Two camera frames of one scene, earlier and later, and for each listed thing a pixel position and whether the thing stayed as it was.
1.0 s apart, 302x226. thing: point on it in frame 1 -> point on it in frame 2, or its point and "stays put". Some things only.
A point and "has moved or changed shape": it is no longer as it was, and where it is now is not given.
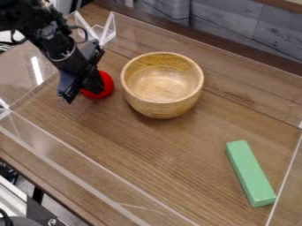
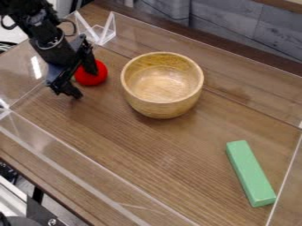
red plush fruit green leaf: [107, 86] has moved or changed shape
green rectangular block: [250, 174] stays put
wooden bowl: [162, 84] stays put
